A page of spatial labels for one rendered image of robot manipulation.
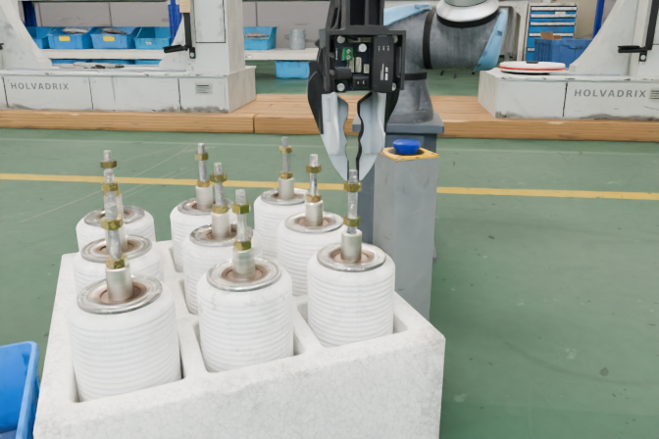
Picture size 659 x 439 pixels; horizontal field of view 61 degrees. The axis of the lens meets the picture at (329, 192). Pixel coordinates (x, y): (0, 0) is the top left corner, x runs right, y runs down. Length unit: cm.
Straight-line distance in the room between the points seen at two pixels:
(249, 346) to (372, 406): 15
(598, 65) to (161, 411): 265
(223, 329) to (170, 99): 234
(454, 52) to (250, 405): 79
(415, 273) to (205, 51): 213
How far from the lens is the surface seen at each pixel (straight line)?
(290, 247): 68
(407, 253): 84
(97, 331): 53
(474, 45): 112
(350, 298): 58
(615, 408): 89
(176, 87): 282
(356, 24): 52
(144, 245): 67
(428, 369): 63
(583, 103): 277
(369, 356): 58
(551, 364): 95
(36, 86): 315
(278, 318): 56
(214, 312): 55
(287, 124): 262
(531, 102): 271
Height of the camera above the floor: 49
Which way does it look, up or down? 17 degrees down
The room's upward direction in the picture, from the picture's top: straight up
